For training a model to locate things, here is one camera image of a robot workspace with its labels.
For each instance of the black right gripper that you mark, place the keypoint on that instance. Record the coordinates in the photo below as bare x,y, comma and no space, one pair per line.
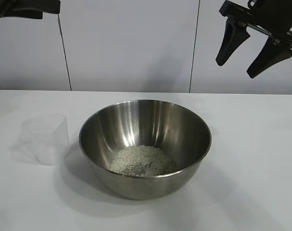
269,14

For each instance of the white uncooked rice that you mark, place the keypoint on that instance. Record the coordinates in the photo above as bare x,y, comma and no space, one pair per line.
143,158

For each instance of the translucent plastic measuring cup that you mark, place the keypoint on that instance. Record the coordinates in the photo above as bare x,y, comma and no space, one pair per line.
54,139

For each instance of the stainless steel mixing bowl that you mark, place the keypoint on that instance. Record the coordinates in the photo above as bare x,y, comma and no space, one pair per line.
146,125

